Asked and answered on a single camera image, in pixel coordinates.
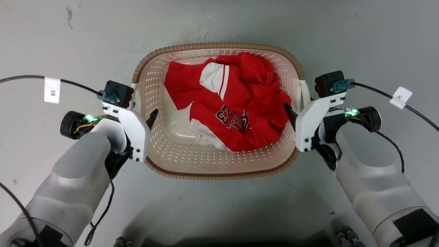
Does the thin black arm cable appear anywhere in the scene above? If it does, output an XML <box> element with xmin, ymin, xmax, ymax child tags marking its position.
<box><xmin>0</xmin><ymin>182</ymin><xmax>42</xmax><ymax>247</ymax></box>
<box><xmin>373</xmin><ymin>129</ymin><xmax>405</xmax><ymax>173</ymax></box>

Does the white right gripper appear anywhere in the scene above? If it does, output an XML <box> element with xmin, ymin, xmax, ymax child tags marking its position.
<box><xmin>284</xmin><ymin>93</ymin><xmax>346</xmax><ymax>171</ymax></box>

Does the black camera cable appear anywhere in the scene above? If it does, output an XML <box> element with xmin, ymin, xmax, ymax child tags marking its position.
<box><xmin>0</xmin><ymin>75</ymin><xmax>103</xmax><ymax>96</ymax></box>
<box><xmin>353</xmin><ymin>82</ymin><xmax>439</xmax><ymax>132</ymax></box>

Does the white square cable label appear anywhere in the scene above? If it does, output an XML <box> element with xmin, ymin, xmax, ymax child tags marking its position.
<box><xmin>389</xmin><ymin>86</ymin><xmax>413</xmax><ymax>110</ymax></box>

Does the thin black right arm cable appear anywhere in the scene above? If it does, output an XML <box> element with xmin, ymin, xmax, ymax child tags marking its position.
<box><xmin>373</xmin><ymin>129</ymin><xmax>405</xmax><ymax>173</ymax></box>

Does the black right camera cable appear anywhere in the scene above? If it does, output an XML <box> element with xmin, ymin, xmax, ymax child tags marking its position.
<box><xmin>353</xmin><ymin>82</ymin><xmax>439</xmax><ymax>132</ymax></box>

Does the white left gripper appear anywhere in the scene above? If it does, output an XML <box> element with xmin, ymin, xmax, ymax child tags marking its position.
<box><xmin>102</xmin><ymin>102</ymin><xmax>159</xmax><ymax>179</ymax></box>

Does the white rectangular cable label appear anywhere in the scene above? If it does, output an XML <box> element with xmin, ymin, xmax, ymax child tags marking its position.
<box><xmin>44</xmin><ymin>77</ymin><xmax>61</xmax><ymax>104</ymax></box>

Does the red and white jersey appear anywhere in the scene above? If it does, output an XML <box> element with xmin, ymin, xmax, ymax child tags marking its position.
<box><xmin>164</xmin><ymin>52</ymin><xmax>292</xmax><ymax>153</ymax></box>

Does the beige plastic laundry basket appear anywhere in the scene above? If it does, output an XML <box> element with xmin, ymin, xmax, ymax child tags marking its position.
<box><xmin>131</xmin><ymin>42</ymin><xmax>311</xmax><ymax>181</ymax></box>

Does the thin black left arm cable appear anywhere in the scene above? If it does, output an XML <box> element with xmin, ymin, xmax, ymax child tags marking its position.
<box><xmin>0</xmin><ymin>182</ymin><xmax>42</xmax><ymax>247</ymax></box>

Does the thin black looped cable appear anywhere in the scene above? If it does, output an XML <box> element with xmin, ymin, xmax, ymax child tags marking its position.
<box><xmin>84</xmin><ymin>180</ymin><xmax>115</xmax><ymax>247</ymax></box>

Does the black left camera cable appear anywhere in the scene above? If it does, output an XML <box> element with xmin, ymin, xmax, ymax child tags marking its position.
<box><xmin>0</xmin><ymin>75</ymin><xmax>103</xmax><ymax>96</ymax></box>

